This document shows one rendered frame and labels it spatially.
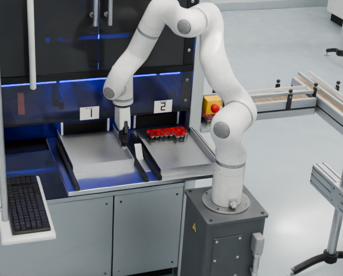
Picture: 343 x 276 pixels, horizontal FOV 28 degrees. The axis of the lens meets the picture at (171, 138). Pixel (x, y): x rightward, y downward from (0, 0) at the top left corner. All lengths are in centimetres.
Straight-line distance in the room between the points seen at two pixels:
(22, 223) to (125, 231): 88
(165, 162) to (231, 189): 41
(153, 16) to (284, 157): 264
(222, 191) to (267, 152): 240
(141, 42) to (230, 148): 52
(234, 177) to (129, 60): 59
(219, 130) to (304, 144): 280
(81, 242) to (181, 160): 71
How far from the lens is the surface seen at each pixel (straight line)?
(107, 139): 309
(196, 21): 241
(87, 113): 302
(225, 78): 249
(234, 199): 267
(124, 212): 333
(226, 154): 256
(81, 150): 300
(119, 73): 263
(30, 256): 334
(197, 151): 303
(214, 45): 249
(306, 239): 414
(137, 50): 262
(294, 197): 453
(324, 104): 358
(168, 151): 301
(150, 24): 256
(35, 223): 263
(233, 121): 245
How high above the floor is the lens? 230
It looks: 27 degrees down
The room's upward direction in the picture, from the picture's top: 4 degrees clockwise
